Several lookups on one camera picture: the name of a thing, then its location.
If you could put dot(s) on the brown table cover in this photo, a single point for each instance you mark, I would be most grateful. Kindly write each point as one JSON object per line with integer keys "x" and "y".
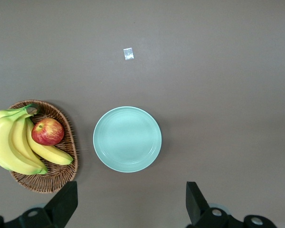
{"x": 204, "y": 71}

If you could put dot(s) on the mint green round plate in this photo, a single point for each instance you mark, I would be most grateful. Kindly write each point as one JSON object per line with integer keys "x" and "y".
{"x": 127, "y": 140}

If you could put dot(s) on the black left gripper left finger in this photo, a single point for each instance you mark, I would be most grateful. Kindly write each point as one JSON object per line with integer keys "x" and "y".
{"x": 61, "y": 206}

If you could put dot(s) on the brown wicker basket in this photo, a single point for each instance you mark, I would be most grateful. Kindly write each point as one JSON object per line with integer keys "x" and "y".
{"x": 59, "y": 175}

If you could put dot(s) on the red apple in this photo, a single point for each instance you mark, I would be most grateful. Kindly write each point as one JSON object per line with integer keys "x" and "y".
{"x": 47, "y": 131}

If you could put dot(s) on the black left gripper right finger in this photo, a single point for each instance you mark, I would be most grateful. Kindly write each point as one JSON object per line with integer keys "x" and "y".
{"x": 197, "y": 206}

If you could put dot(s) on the small clear tape piece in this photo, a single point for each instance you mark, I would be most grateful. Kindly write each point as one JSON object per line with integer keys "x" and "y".
{"x": 129, "y": 54}

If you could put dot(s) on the yellow banana bunch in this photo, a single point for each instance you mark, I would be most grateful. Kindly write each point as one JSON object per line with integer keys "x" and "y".
{"x": 4, "y": 142}

